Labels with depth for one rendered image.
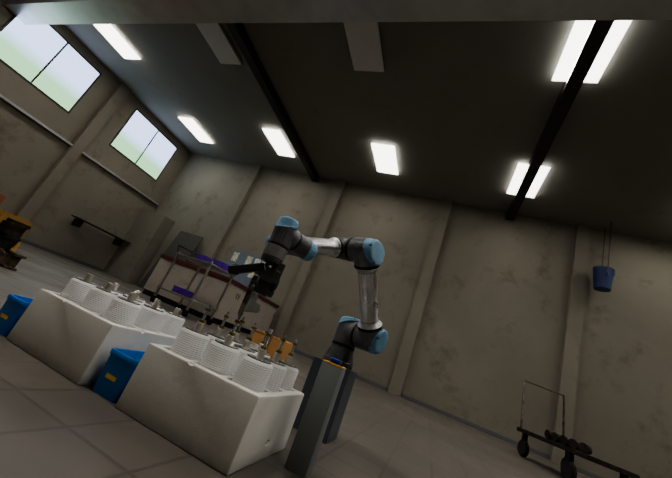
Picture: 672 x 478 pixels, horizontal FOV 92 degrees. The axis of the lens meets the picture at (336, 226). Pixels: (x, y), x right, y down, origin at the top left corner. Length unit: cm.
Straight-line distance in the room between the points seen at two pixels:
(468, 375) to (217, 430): 803
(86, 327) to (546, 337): 881
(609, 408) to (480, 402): 245
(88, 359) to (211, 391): 43
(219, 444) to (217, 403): 9
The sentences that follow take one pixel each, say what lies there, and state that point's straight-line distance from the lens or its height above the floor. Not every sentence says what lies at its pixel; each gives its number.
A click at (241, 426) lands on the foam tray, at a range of 98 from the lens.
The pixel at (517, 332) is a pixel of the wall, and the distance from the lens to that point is 909.
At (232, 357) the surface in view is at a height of 23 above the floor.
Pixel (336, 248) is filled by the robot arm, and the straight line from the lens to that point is 147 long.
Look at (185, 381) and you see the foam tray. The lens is 107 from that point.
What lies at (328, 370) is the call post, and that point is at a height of 29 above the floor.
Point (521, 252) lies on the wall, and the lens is 970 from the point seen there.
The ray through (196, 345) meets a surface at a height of 22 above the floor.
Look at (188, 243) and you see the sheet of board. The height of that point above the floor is 183.
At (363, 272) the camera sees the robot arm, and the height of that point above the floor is 70.
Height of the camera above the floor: 34
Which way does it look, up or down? 20 degrees up
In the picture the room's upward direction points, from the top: 22 degrees clockwise
